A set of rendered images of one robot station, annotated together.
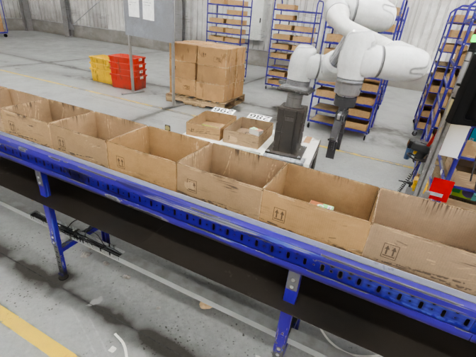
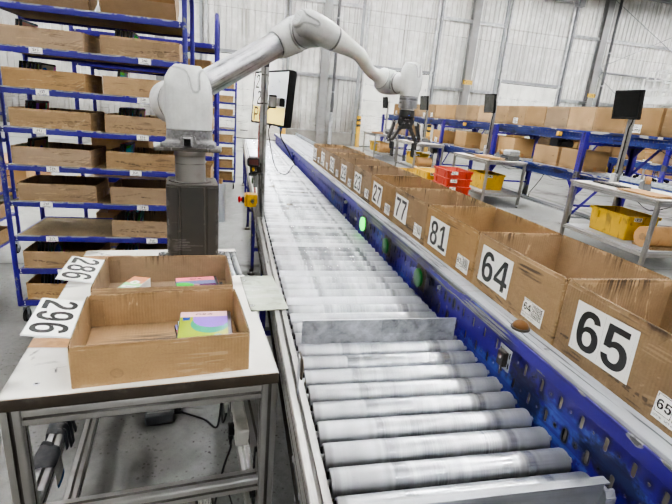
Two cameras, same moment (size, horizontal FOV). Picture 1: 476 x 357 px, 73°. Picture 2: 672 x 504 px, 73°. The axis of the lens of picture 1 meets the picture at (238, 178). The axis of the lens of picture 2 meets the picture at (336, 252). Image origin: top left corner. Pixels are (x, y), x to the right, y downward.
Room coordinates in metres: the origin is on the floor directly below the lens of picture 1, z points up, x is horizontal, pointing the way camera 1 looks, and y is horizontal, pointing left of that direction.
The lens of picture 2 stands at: (2.80, 1.31, 1.37)
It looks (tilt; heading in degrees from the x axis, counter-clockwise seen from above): 17 degrees down; 233
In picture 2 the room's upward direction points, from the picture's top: 5 degrees clockwise
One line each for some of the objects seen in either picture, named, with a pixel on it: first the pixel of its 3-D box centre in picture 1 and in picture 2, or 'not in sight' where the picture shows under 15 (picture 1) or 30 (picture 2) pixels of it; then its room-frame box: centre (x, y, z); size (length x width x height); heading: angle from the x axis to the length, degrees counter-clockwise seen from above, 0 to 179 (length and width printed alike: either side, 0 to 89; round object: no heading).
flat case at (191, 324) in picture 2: not in sight; (205, 329); (2.40, 0.26, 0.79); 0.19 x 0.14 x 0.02; 69
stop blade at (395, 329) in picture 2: not in sight; (380, 333); (1.96, 0.46, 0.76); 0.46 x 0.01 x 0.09; 156
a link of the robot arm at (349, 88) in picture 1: (348, 87); (408, 103); (1.16, -0.35, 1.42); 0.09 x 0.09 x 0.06
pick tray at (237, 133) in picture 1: (248, 132); (167, 284); (2.40, -0.05, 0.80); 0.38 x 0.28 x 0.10; 161
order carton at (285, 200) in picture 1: (319, 206); (407, 197); (1.10, -0.33, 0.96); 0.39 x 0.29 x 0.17; 66
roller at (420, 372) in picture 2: not in sight; (397, 376); (2.02, 0.61, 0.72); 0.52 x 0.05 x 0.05; 156
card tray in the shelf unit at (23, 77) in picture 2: not in sight; (55, 81); (2.48, -1.79, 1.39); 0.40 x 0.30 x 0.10; 154
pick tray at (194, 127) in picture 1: (212, 125); (165, 330); (2.50, 0.24, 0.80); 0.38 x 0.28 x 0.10; 164
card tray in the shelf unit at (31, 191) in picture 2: not in sight; (66, 188); (2.47, -1.80, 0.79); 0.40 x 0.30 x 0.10; 157
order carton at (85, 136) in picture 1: (100, 139); (557, 281); (1.58, 0.74, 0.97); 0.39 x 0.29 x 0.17; 66
